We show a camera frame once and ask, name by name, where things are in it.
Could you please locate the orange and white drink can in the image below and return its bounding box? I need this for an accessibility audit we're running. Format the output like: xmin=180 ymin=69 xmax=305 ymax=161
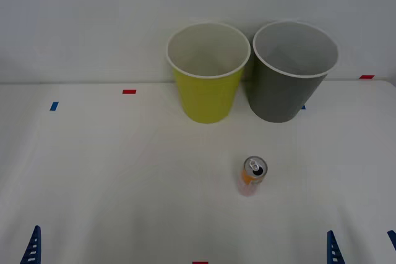
xmin=237 ymin=155 xmax=269 ymax=198

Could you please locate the grey plastic waste bin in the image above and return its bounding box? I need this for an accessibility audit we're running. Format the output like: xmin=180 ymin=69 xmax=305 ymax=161
xmin=246 ymin=20 xmax=339 ymax=124

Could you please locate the yellow-green plastic waste bin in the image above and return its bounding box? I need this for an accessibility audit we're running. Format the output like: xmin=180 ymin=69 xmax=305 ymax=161
xmin=166 ymin=21 xmax=251 ymax=124

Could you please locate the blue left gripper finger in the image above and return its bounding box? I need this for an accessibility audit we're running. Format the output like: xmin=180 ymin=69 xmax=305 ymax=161
xmin=19 ymin=225 xmax=42 ymax=264

